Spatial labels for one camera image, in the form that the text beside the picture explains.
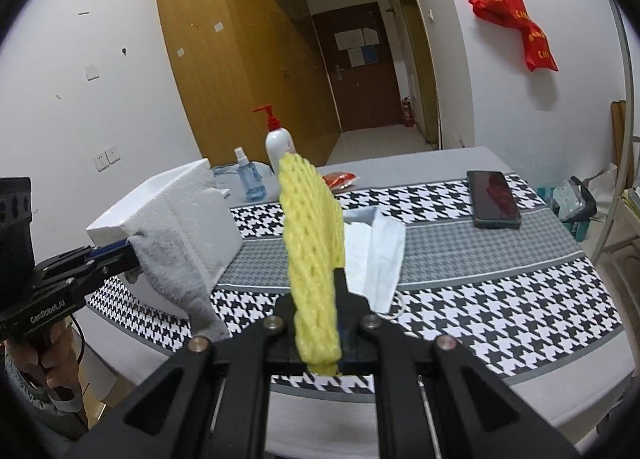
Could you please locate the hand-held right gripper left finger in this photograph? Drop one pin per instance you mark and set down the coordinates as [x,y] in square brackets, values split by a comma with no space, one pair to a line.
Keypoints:
[284,309]

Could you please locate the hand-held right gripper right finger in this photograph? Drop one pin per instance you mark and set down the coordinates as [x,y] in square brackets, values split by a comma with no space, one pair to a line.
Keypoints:
[350,304]

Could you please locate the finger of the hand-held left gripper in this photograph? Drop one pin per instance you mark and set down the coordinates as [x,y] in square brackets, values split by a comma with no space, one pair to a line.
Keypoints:
[85,255]
[107,270]

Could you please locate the grey sock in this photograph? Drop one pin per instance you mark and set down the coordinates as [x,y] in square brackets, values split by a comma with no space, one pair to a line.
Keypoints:
[165,269]

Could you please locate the yellow foam fruit net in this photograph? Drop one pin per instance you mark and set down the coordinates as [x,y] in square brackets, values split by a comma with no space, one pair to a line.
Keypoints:
[310,239]

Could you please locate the white foam box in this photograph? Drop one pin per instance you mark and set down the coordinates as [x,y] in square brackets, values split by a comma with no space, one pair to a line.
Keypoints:
[200,209]

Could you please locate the person's left hand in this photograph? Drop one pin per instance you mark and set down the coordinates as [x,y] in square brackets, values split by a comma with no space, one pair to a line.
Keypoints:
[60,364]

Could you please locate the white face mask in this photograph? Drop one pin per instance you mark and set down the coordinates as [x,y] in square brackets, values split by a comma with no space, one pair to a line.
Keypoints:
[387,259]

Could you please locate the red snack packet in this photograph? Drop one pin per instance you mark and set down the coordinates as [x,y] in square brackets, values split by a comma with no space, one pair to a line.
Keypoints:
[340,181]

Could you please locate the blue spray bottle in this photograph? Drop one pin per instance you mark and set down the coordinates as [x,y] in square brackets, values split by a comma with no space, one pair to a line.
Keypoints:
[249,181]

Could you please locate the white red pump bottle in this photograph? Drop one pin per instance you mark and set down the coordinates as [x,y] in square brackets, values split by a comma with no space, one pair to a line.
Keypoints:
[277,144]

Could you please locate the black smartphone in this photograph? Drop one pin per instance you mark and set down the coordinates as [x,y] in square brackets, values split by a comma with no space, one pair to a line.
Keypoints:
[494,199]

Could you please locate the red fire extinguisher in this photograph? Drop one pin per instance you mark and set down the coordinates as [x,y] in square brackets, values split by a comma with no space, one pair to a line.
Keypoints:
[408,114]

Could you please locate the dark brown door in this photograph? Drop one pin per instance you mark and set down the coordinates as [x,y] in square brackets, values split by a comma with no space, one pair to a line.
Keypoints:
[370,94]

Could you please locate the wooden wardrobe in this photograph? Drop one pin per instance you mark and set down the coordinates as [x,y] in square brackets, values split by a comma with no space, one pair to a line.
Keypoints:
[225,64]

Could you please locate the small white paper sheet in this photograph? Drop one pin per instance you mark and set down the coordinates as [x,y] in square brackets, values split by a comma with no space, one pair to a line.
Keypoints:
[356,58]

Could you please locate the blue paper sheet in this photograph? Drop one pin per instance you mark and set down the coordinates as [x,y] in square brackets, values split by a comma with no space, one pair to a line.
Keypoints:
[371,55]

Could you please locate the wooden side door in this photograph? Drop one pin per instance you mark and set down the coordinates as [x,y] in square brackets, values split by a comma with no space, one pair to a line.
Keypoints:
[420,64]

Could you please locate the large white paper sheet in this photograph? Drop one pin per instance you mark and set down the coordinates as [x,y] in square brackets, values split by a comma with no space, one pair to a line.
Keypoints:
[348,40]

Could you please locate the narrow white paper sheet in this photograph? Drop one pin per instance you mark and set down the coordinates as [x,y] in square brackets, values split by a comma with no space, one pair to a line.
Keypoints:
[370,37]

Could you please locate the white plastic bag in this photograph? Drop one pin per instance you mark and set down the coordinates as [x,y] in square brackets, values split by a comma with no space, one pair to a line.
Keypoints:
[605,179]

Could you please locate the brown wooden board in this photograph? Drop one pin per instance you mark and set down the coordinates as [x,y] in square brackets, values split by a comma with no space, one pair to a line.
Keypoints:
[619,144]

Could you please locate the metal bunk bed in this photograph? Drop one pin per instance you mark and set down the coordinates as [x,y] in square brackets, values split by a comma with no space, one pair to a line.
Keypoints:
[627,89]

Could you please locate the white wall socket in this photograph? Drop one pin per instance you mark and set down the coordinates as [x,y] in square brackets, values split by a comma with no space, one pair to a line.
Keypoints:
[101,162]
[113,154]

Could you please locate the white wall switch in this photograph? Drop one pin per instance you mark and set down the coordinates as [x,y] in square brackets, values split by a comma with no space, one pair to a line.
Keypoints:
[92,72]

